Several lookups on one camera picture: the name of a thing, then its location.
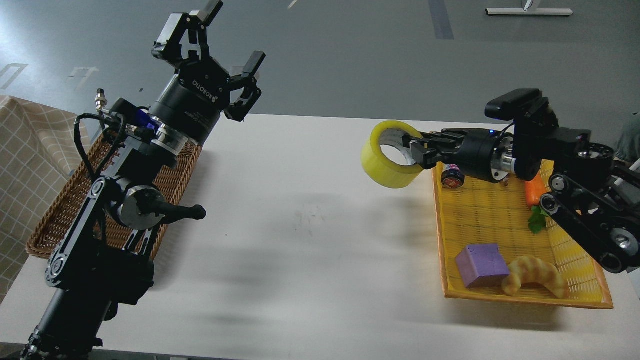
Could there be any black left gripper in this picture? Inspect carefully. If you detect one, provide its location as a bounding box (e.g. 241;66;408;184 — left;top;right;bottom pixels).
149;0;266;145

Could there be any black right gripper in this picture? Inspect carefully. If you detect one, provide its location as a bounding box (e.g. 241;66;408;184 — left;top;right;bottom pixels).
410;129;515;183

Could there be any yellow tape roll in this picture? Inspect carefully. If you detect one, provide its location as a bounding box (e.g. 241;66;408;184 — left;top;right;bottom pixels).
359;120;425;189

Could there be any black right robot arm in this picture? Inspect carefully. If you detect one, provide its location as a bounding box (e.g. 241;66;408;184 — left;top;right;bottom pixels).
402;88;640;274

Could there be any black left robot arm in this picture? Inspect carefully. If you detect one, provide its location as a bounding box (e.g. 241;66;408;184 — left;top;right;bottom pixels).
20;0;266;360

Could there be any pink drink can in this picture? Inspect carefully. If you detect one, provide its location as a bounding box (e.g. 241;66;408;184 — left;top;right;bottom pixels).
440;163;466;189

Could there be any yellow plastic basket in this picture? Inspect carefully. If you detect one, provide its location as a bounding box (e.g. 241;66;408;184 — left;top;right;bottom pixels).
431;164;614;310

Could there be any orange toy carrot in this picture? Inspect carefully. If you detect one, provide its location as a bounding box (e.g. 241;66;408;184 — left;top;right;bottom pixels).
525;173;549;234

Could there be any purple block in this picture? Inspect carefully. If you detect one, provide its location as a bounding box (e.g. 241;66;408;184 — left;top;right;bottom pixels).
455;243;511;289

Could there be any white stand base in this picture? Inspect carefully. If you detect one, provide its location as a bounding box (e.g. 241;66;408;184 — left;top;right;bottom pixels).
485;0;574;17

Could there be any toy croissant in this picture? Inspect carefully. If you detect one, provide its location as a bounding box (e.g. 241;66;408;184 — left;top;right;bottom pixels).
502;255;570;299

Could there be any beige checkered cloth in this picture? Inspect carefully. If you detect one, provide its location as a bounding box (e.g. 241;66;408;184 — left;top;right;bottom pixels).
0;95;81;299

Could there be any person in grey sleeve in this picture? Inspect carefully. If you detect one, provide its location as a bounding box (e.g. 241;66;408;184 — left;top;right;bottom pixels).
615;112;640;167

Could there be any brown wicker basket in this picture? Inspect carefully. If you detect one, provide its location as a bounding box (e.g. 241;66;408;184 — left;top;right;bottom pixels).
25;135;202;260

